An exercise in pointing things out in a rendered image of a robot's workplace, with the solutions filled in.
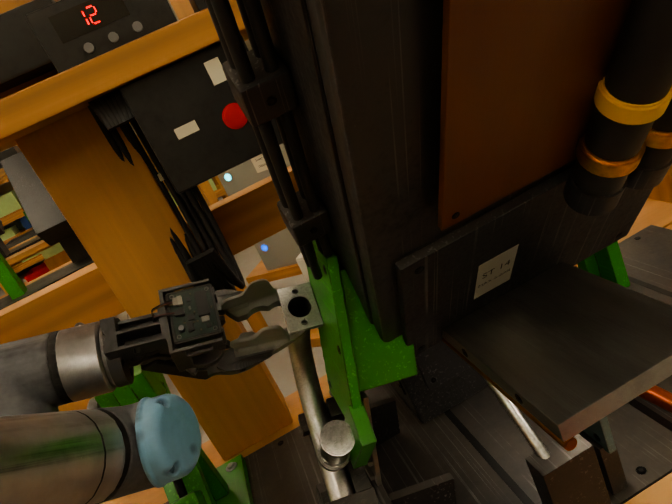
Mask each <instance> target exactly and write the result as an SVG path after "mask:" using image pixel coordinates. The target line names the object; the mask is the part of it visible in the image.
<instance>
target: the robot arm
mask: <svg viewBox="0 0 672 504"><path fill-rule="evenodd" d="M197 285H199V286H197ZM192 286H195V287H192ZM188 287H191V288H188ZM184 288H187V289H184ZM180 289H182V290H180ZM278 289H282V288H273V287H272V285H271V284H270V283H269V281H268V280H266V279H258V280H255V281H253V282H251V283H250V284H249V285H248V286H247V288H246V289H245V290H244V291H237V290H217V291H215V289H214V287H212V284H210V283H209V279H204V280H200V281H196V282H191V283H187V284H183V285H179V286H174V287H170V288H166V289H162V290H158V293H159V299H160V305H158V306H156V307H154V308H153V309H152V310H151V314H148V315H144V316H139V317H135V318H131V319H127V320H123V321H120V319H119V318H114V316H113V317H109V318H105V319H101V320H100V322H99V321H97V322H93V323H88V324H84V323H81V322H79V323H76V324H75V326H74V327H72V328H68V329H64V330H59V331H54V332H50V333H46V334H42V335H38V336H33V337H29V338H25V339H21V340H17V341H12V342H8V343H4V344H0V504H100V503H103V502H107V501H110V500H113V499H116V498H120V497H123V496H126V495H129V494H133V493H136V492H140V491H143V490H147V489H151V488H154V487H156V488H161V487H164V486H165V485H166V484H167V483H169V482H172V481H175V480H178V479H181V478H183V477H185V476H187V475H188V474H189V473H190V472H191V471H192V470H193V469H194V467H195V466H196V464H197V462H198V459H199V456H200V451H201V433H200V429H199V422H198V419H197V417H196V415H195V413H194V411H193V409H192V408H191V406H190V405H189V404H188V403H187V402H186V401H185V400H184V399H183V398H181V397H180V396H178V395H175V394H162V395H159V396H155V397H152V398H150V397H144V398H142V399H141V400H140V401H139V402H136V403H133V404H129V405H124V406H118V407H106V408H94V409H84V410H72V411H60V412H59V409H58V406H61V405H64V404H68V403H72V402H77V401H80V400H84V399H88V398H92V397H95V396H99V395H103V394H107V393H110V392H113V391H114V390H115V389H116V387H123V386H126V385H130V384H132V383H133V380H134V368H133V366H137V365H140V366H141V369H142V370H144V371H150V372H157V373H163V374H170V375H177V376H183V377H190V378H197V379H203V380H206V379H208V378H210V377H212V376H215V375H234V374H239V373H242V372H245V371H247V370H249V369H251V368H253V367H254V366H256V365H258V364H260V363H261V362H263V361H265V360H267V359H268V358H270V357H271V356H272V355H274V354H275V353H277V352H279V351H281V350H282V349H284V348H285V347H287V346H288V345H290V344H291V343H293V342H294V341H296V340H297V339H298V338H300V337H301V336H302V335H303V334H304V333H305V332H306V331H303V332H299V333H295V334H292V335H289V333H288V330H287V327H286V328H282V327H281V326H279V325H274V326H268V327H264V328H262V329H260V330H259V331H258V332H256V333H255V332H252V331H250V332H244V333H241V334H240V335H239V337H238V339H235V340H233V341H231V342H230V341H229V340H227V339H226V335H225V331H224V327H222V326H223V325H224V324H225V323H226V321H225V317H224V316H223V315H224V314H226V315H227V316H228V317H230V318H232V319H233V320H235V321H236V322H241V321H244V320H247V319H248V318H249V317H250V316H251V315H252V314H254V313H256V312H259V311H270V310H271V309H273V308H274V307H277V306H280V302H279V299H278V296H277V290H278ZM175 290H178V291H175ZM156 309H157V311H158V312H156V313H153V311H154V310H156ZM219 315H222V316H219ZM231 347H232V348H231ZM226 349H227V350H226ZM234 352H235V353H234Z"/></svg>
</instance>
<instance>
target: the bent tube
mask: <svg viewBox="0 0 672 504"><path fill-rule="evenodd" d="M293 291H297V292H298V294H293V293H292V292H293ZM277 296H278V299H279V302H280V306H281V309H282V313H283V316H284V319H285V323H286V327H287V330H288V333H289V335H292V334H295V333H299V332H303V331H306V332H305V333H304V334H303V335H302V336H301V337H300V338H298V339H297V340H296V341H294V342H293V343H291V344H290V345H288V349H289V355H290V360H291V365H292V369H293V373H294V378H295V382H296V386H297V389H298V393H299V397H300V401H301V404H302V408H303V411H304V414H305V418H306V421H307V424H308V428H309V431H310V435H311V438H312V441H313V445H314V448H315V452H316V455H317V458H318V448H319V445H320V442H319V437H320V432H321V429H322V428H323V426H324V425H325V424H326V423H328V422H330V421H331V419H330V416H329V413H328V410H327V407H326V404H325V400H324V397H323V394H322V391H321V387H320V383H319V380H318V376H317V372H316V367H315V363H314V358H313V353H312V347H311V340H310V329H314V328H318V327H321V326H323V321H322V318H321V315H320V312H319V308H318V305H317V302H316V299H315V296H314V293H313V290H312V287H311V284H310V282H306V283H302V284H298V285H294V286H290V287H286V288H282V289H278V290H277ZM303 322H307V323H308V324H307V325H302V324H301V323H303ZM319 465H320V463H319ZM320 468H321V472H322V475H323V479H324V482H325V485H326V489H327V492H328V496H329V499H330V502H331V501H334V500H337V499H339V498H342V497H345V496H348V495H351V494H354V491H353V488H352V485H351V482H350V479H349V476H348V472H347V469H346V467H345V468H344V469H342V470H340V471H337V472H331V471H328V470H326V469H324V468H323V467H322V466H321V465H320Z"/></svg>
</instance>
